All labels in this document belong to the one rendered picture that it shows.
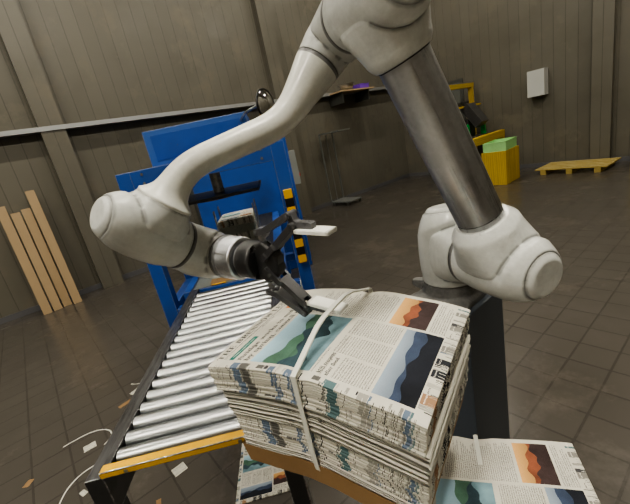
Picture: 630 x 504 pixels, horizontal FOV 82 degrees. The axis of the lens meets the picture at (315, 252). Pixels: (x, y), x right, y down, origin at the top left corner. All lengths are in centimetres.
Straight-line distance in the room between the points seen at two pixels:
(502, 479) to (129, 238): 82
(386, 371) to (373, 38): 53
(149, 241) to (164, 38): 672
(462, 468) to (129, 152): 635
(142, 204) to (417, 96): 52
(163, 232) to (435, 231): 67
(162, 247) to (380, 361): 42
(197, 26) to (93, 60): 187
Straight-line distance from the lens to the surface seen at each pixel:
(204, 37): 763
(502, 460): 93
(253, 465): 219
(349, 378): 55
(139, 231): 68
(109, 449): 132
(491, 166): 786
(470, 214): 82
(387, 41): 70
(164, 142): 235
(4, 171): 649
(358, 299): 74
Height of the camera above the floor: 151
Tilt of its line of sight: 17 degrees down
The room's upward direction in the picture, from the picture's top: 12 degrees counter-clockwise
